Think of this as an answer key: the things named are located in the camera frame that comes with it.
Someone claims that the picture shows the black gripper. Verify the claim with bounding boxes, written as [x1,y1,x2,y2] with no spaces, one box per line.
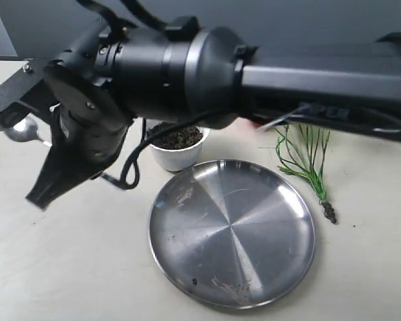
[26,64,134,210]

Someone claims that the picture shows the metal spoon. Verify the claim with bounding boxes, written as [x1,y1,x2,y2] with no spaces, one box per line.
[4,116,52,148]

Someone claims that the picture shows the artificial red flower plant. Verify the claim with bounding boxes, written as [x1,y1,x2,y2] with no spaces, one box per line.
[250,120,339,225]

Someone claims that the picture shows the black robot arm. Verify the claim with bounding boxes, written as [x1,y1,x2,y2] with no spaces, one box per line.
[27,17,401,209]

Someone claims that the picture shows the white scalloped pot with soil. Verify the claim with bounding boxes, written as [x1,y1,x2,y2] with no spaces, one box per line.
[150,126,210,172]

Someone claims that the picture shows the round steel plate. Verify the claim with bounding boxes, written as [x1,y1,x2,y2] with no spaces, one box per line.
[148,160,316,310]

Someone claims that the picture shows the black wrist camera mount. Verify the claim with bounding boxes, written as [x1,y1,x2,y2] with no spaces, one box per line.
[0,58,61,132]

